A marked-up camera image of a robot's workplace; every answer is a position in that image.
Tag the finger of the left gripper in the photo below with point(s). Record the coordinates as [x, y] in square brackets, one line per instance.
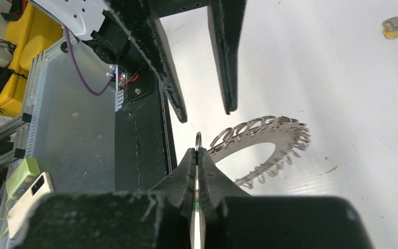
[142, 25]
[225, 21]

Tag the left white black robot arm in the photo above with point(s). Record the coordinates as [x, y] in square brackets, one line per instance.
[93, 23]

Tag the green power bank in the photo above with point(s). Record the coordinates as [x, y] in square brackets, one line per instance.
[22, 177]

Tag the left white slotted cable duct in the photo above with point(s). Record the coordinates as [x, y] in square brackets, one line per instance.
[119, 93]

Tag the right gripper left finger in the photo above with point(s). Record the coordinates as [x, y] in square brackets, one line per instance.
[157, 218]

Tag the metal disc with key rings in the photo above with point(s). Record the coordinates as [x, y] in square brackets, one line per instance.
[278, 139]

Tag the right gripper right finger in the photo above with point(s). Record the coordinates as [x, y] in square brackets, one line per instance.
[235, 219]

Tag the aluminium extrusion rail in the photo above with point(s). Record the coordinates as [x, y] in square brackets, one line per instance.
[13, 134]

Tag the white smartphone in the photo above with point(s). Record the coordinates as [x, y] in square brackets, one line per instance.
[19, 213]

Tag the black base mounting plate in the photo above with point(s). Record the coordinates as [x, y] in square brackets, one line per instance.
[144, 144]

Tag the yellow seat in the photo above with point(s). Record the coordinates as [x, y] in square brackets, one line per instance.
[33, 33]

